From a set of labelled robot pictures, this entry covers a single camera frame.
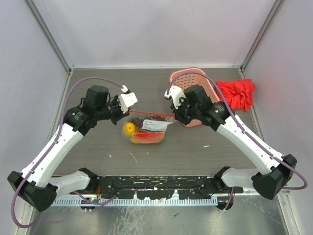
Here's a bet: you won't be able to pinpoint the clear orange zip top bag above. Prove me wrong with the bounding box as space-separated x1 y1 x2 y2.
122 111 176 142

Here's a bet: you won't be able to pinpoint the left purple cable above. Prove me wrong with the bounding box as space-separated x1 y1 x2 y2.
11 76 128 229

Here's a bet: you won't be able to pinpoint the yellow toy lemon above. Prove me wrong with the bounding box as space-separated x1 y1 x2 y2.
122 122 136 137

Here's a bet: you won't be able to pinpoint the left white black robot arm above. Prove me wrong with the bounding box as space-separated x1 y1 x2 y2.
8 85 137 212

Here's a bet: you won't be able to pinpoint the purple toy grapes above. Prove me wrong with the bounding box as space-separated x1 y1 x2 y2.
129 115 167 130

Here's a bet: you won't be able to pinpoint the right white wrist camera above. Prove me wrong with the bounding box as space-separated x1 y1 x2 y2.
164 86 185 109

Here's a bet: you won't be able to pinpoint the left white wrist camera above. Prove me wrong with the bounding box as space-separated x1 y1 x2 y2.
118 85 138 114

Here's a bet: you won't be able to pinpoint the pink plastic basket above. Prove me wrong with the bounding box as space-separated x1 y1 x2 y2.
169 68 221 129

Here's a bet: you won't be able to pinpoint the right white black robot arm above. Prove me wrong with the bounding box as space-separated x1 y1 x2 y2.
165 85 297 200

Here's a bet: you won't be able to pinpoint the orange toy fruit slice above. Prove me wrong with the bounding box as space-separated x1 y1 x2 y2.
131 138 140 144

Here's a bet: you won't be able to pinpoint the red crumpled cloth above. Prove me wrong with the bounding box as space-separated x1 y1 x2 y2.
216 79 256 111

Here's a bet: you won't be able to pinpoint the grey slotted cable duct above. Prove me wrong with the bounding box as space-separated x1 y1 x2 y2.
52 196 218 207

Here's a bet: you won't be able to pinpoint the toy watermelon slice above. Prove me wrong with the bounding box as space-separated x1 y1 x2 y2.
131 132 165 144

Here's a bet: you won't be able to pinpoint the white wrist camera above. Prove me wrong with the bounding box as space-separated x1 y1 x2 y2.
118 85 138 114
164 86 185 109

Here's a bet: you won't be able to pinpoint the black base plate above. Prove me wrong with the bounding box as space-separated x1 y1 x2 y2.
77 176 231 200

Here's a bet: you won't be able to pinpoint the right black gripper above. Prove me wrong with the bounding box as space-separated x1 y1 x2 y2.
171 95 201 125

